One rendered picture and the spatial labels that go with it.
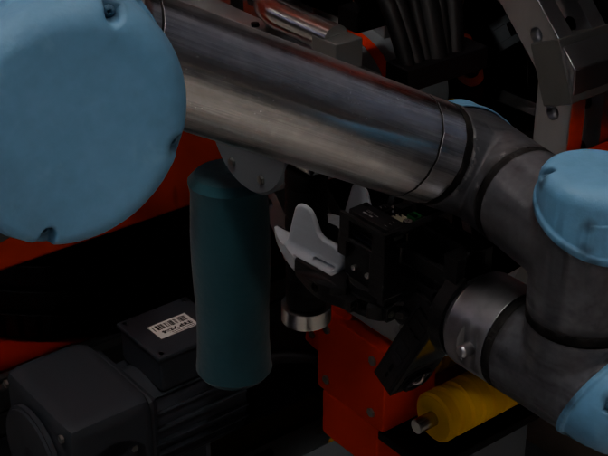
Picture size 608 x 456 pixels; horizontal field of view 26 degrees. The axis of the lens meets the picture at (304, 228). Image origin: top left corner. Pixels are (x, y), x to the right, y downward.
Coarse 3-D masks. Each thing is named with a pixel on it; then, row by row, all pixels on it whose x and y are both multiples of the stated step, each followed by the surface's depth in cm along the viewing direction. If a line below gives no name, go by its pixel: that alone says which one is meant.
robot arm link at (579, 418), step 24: (504, 312) 91; (504, 336) 90; (528, 336) 88; (504, 360) 90; (528, 360) 88; (552, 360) 86; (576, 360) 85; (600, 360) 85; (504, 384) 91; (528, 384) 89; (552, 384) 87; (576, 384) 86; (600, 384) 85; (528, 408) 90; (552, 408) 87; (576, 408) 86; (600, 408) 84; (576, 432) 87; (600, 432) 85
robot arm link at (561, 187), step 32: (512, 160) 89; (544, 160) 88; (576, 160) 84; (512, 192) 87; (544, 192) 82; (576, 192) 81; (512, 224) 86; (544, 224) 83; (576, 224) 81; (512, 256) 88; (544, 256) 84; (576, 256) 82; (544, 288) 85; (576, 288) 83; (544, 320) 85; (576, 320) 84
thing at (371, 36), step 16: (352, 32) 129; (368, 32) 129; (368, 48) 127; (384, 48) 128; (368, 64) 126; (384, 64) 127; (448, 96) 133; (224, 144) 129; (224, 160) 130; (240, 160) 128; (256, 160) 126; (272, 160) 123; (240, 176) 129; (256, 176) 126; (272, 176) 124; (256, 192) 127; (272, 192) 125
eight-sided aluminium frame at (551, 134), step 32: (224, 0) 148; (512, 0) 113; (544, 0) 111; (576, 0) 112; (544, 32) 111; (576, 32) 112; (544, 64) 111; (576, 64) 110; (544, 96) 113; (576, 96) 111; (544, 128) 114; (576, 128) 112
